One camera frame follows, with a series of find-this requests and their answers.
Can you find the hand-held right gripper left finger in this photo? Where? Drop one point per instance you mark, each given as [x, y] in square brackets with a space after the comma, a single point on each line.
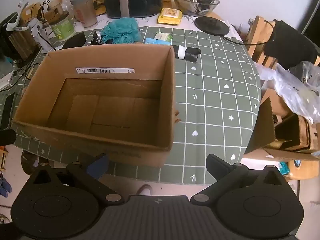
[98, 168]

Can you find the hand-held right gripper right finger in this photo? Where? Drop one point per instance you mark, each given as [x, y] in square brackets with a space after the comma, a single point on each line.
[215, 165]

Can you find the black and white cloth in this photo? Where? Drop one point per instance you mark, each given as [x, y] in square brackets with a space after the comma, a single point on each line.
[190, 53]

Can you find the brown cardboard box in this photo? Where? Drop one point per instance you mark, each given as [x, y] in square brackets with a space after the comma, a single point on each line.
[120, 55]

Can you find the small blue packet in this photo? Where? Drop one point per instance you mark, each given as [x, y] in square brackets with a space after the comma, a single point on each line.
[150, 41]

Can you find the small green packet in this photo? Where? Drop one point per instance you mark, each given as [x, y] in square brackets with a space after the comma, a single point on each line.
[163, 37]

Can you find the teal mesh bath pouf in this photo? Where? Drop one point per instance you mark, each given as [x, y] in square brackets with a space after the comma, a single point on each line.
[122, 31]

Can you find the open cardboard box with flap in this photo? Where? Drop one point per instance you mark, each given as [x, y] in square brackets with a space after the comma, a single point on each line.
[265, 120]

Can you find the white plastic bag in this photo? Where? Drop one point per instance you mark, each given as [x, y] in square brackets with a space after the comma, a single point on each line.
[292, 90]

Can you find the black flat device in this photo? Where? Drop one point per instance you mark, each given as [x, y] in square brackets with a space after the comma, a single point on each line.
[7, 110]

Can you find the black oval object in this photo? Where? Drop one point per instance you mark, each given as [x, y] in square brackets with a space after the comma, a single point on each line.
[73, 41]

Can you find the small black item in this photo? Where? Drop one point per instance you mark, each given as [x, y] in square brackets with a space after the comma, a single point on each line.
[97, 38]

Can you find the black round kettle base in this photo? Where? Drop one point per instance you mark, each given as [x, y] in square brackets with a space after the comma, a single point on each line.
[212, 26]

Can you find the black stool with wood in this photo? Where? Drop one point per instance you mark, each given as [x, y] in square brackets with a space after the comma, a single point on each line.
[287, 45]

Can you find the green labelled jar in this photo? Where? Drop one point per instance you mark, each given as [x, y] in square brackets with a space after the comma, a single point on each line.
[62, 28]

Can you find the dark glass electric kettle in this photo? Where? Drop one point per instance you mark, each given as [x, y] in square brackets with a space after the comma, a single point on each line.
[22, 45]

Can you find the yellow wet wipes pack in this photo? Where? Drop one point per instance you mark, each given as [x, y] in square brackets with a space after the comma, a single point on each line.
[170, 16]

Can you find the grey shaker bottle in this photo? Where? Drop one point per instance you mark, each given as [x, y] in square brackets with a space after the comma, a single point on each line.
[85, 12]

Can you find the clear glass bowl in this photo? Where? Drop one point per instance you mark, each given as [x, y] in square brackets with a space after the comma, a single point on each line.
[190, 7]

